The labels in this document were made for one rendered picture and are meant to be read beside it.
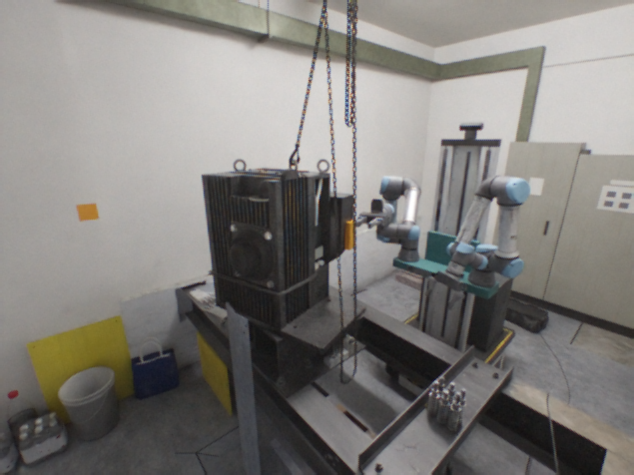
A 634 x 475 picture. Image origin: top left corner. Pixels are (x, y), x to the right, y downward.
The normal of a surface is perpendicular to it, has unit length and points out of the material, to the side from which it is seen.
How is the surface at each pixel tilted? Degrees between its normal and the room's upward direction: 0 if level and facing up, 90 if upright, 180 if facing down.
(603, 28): 90
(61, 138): 90
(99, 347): 87
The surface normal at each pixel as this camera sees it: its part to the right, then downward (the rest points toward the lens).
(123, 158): 0.65, 0.23
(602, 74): -0.76, 0.20
